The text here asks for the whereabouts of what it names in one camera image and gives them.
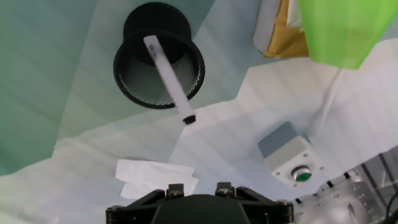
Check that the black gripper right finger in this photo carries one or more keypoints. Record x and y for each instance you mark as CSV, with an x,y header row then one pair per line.
x,y
270,213

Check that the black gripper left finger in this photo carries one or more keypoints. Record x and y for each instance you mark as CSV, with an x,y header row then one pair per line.
x,y
130,214

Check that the white marker pen black cap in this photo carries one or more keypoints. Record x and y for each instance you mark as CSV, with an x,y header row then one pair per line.
x,y
171,81

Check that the black mesh pen holder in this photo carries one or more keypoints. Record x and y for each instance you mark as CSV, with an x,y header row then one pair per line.
x,y
140,84

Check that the flat white paper napkin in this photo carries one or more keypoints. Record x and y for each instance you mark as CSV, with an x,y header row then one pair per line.
x,y
149,177

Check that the grey box green push button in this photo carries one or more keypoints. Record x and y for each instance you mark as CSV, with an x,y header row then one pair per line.
x,y
292,155

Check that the blue green white tablecloth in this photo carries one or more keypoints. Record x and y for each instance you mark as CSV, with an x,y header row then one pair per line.
x,y
62,93

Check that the gold tissue box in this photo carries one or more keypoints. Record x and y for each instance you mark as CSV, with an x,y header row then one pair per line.
x,y
280,40

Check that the green cloth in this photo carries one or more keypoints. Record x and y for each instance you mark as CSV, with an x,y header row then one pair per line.
x,y
342,31

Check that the crumpled white tissue sheet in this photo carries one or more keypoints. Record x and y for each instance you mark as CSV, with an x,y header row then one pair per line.
x,y
293,14

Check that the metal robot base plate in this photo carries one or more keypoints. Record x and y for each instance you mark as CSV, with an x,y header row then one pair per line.
x,y
335,205

